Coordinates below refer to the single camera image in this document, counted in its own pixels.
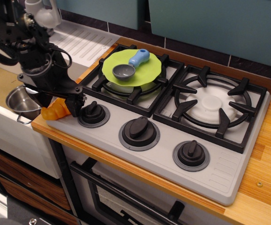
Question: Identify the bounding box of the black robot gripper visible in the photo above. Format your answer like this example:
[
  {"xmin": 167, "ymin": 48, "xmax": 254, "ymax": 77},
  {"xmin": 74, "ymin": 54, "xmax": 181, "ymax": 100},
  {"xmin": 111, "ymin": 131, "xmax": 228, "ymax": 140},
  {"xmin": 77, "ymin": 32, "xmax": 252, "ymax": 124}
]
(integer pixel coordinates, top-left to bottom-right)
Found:
[{"xmin": 18, "ymin": 50, "xmax": 87, "ymax": 117}]

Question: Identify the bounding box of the orange plastic croissant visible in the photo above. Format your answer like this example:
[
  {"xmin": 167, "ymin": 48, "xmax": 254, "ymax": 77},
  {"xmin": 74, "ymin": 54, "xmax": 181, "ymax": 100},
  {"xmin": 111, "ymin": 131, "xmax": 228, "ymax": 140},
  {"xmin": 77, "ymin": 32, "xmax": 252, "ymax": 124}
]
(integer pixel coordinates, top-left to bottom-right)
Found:
[{"xmin": 41, "ymin": 98, "xmax": 71, "ymax": 120}]

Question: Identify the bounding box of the blue handled grey spoon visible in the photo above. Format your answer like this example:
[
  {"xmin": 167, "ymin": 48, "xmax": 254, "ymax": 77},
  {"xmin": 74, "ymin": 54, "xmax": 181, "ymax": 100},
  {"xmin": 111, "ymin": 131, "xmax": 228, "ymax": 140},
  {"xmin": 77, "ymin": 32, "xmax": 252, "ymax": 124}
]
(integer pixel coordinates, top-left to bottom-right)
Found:
[{"xmin": 112, "ymin": 49, "xmax": 150, "ymax": 81}]

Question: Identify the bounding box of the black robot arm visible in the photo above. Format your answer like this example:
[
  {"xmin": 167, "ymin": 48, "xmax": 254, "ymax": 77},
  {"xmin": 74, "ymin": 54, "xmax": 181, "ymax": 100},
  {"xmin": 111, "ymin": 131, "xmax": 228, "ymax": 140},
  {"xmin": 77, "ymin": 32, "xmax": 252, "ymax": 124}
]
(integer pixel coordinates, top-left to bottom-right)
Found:
[{"xmin": 0, "ymin": 0, "xmax": 84, "ymax": 117}]

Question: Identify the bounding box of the stainless steel pot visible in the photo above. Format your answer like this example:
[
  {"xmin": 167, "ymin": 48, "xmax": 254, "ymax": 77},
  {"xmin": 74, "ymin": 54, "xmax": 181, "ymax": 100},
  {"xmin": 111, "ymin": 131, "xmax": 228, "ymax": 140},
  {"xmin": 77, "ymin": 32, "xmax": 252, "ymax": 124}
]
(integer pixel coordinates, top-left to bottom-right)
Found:
[{"xmin": 5, "ymin": 85, "xmax": 41, "ymax": 124}]

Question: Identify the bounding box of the white toy sink unit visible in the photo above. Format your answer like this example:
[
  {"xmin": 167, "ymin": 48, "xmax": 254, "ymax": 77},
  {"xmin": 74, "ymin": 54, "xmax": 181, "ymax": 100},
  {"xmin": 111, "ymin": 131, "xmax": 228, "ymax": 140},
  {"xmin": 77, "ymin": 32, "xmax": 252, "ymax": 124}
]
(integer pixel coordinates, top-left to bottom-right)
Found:
[{"xmin": 0, "ymin": 5, "xmax": 121, "ymax": 179}]

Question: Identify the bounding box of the lime green plate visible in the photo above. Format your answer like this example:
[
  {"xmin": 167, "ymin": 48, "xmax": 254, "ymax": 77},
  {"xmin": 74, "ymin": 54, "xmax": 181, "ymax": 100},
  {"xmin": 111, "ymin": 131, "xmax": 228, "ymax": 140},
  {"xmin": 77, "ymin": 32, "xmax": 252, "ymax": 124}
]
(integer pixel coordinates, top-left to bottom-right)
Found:
[{"xmin": 102, "ymin": 49, "xmax": 162, "ymax": 87}]

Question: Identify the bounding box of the black left stove knob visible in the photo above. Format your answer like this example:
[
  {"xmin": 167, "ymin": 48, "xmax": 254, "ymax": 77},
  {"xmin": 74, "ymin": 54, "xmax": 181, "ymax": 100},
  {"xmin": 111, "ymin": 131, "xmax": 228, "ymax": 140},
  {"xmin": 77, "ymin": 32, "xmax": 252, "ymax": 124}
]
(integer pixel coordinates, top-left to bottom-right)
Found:
[{"xmin": 78, "ymin": 101, "xmax": 110, "ymax": 128}]

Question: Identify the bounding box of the black stove knob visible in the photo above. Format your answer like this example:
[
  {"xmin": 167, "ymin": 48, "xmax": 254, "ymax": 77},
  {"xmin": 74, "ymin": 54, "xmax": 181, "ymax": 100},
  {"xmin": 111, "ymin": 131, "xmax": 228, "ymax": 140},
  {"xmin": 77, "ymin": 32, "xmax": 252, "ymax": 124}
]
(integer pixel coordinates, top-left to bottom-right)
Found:
[
  {"xmin": 173, "ymin": 140, "xmax": 210, "ymax": 172},
  {"xmin": 119, "ymin": 116, "xmax": 160, "ymax": 151},
  {"xmin": 78, "ymin": 101, "xmax": 110, "ymax": 128}
]

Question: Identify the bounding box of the grey toy faucet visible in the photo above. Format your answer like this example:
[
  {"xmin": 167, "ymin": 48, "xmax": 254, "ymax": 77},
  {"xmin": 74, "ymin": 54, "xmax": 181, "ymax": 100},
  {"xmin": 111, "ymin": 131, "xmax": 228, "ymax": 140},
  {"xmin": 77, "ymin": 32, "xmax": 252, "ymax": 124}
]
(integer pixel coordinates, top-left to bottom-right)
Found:
[{"xmin": 25, "ymin": 0, "xmax": 61, "ymax": 37}]

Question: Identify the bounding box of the black middle stove knob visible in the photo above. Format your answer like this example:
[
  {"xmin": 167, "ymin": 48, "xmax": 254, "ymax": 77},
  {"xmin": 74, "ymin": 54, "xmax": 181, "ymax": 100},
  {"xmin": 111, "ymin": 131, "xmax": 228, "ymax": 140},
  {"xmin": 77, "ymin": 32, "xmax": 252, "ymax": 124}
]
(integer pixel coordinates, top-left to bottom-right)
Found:
[{"xmin": 119, "ymin": 116, "xmax": 160, "ymax": 151}]

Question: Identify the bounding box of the black left burner grate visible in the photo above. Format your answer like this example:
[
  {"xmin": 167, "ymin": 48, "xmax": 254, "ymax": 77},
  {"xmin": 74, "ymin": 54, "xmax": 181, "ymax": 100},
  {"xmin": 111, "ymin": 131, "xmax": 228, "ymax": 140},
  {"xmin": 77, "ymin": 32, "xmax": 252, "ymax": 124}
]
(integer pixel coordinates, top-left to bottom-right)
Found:
[{"xmin": 80, "ymin": 45, "xmax": 185, "ymax": 117}]

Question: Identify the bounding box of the black burner grate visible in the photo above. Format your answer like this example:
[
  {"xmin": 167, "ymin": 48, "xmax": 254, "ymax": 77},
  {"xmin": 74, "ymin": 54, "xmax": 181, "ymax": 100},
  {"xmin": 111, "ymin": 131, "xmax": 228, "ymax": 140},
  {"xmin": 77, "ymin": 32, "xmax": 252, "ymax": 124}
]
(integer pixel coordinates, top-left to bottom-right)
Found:
[
  {"xmin": 153, "ymin": 65, "xmax": 271, "ymax": 153},
  {"xmin": 80, "ymin": 45, "xmax": 185, "ymax": 117}
]

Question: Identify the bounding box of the grey toy stove top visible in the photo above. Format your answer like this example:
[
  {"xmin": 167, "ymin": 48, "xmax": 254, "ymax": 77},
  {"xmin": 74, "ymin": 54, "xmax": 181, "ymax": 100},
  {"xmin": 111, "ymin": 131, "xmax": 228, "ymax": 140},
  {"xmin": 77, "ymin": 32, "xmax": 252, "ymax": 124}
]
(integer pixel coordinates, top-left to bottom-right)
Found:
[{"xmin": 45, "ymin": 44, "xmax": 271, "ymax": 207}]

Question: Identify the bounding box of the black right stove knob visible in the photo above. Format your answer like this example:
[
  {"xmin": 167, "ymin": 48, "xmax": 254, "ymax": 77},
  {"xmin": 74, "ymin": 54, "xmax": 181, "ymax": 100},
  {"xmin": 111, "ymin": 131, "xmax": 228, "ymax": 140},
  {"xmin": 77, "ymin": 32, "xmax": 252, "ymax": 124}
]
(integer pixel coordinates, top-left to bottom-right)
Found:
[{"xmin": 173, "ymin": 140, "xmax": 210, "ymax": 172}]

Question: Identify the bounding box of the white right burner disc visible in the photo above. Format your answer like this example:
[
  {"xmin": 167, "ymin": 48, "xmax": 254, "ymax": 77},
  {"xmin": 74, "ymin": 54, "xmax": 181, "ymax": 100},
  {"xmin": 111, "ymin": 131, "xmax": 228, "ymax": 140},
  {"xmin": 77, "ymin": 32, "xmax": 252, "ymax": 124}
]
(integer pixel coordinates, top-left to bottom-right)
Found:
[{"xmin": 187, "ymin": 93, "xmax": 237, "ymax": 124}]

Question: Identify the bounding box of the black right burner grate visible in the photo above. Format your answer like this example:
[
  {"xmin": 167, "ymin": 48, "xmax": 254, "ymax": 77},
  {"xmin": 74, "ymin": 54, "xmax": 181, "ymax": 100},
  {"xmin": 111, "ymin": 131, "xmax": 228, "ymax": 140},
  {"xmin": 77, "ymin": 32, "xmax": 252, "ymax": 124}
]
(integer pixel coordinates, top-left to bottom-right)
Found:
[{"xmin": 153, "ymin": 65, "xmax": 271, "ymax": 153}]

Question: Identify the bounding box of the black oven door handle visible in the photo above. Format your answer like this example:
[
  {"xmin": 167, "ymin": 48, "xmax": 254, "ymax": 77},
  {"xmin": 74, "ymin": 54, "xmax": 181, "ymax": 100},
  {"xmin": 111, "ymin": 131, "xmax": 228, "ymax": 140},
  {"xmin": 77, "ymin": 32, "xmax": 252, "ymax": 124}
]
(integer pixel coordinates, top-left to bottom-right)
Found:
[{"xmin": 69, "ymin": 158, "xmax": 184, "ymax": 225}]

